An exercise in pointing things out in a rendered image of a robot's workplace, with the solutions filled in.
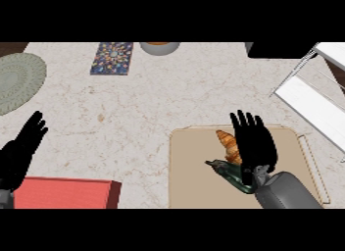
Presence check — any white tiered shelf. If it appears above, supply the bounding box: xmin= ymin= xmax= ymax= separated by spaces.
xmin=268 ymin=41 xmax=345 ymax=164

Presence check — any dark green vegetable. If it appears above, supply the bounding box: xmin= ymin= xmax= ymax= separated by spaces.
xmin=204 ymin=159 xmax=259 ymax=195

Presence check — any round grey-green placemat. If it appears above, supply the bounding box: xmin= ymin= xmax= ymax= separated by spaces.
xmin=0 ymin=52 xmax=47 ymax=120

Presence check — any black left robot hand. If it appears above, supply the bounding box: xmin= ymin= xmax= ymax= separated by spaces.
xmin=0 ymin=110 xmax=49 ymax=194

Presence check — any golden brown croissant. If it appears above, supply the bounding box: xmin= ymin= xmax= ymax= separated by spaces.
xmin=214 ymin=129 xmax=242 ymax=166

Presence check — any grey bowl with orange contents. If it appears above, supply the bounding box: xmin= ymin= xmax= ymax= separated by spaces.
xmin=139 ymin=41 xmax=180 ymax=57

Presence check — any red box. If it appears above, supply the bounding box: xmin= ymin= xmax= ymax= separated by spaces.
xmin=0 ymin=176 xmax=123 ymax=210

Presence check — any beige tray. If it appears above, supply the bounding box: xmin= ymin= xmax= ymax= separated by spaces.
xmin=169 ymin=124 xmax=331 ymax=210

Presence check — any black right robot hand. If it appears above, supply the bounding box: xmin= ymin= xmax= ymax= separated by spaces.
xmin=229 ymin=109 xmax=279 ymax=186

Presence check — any colourful patterned box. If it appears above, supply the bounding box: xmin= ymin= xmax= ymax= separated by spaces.
xmin=89 ymin=41 xmax=135 ymax=76

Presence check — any black appliance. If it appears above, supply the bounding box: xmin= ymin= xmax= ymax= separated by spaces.
xmin=244 ymin=41 xmax=321 ymax=60

